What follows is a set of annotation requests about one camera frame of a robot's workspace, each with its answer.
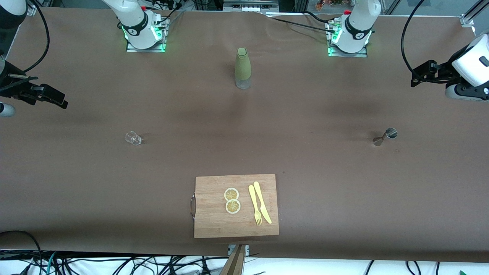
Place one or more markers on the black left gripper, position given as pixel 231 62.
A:
pixel 444 72

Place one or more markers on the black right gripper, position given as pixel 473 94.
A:
pixel 8 84

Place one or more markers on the steel jigger measuring cup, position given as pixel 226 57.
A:
pixel 391 133

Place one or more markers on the small clear glass cup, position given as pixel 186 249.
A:
pixel 133 138

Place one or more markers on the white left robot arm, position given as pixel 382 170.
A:
pixel 357 26

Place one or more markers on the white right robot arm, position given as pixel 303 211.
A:
pixel 135 23

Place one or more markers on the brown table cover sheet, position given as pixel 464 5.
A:
pixel 114 191

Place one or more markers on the green sleeved glass bottle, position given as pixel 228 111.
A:
pixel 242 65

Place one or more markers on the white power strip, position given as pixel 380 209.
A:
pixel 250 4

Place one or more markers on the yellow plastic knife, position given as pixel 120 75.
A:
pixel 261 198

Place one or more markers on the yellow plastic fork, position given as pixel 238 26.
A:
pixel 253 196

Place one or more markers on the lemon slice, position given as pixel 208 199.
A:
pixel 233 207
pixel 231 194

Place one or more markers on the wooden cutting board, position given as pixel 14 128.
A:
pixel 235 225

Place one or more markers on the aluminium frame corner bracket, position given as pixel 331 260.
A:
pixel 469 20
pixel 29 8

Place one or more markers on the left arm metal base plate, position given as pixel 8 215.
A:
pixel 334 54

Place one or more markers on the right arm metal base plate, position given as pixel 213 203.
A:
pixel 131 49

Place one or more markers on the wooden post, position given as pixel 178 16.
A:
pixel 233 265

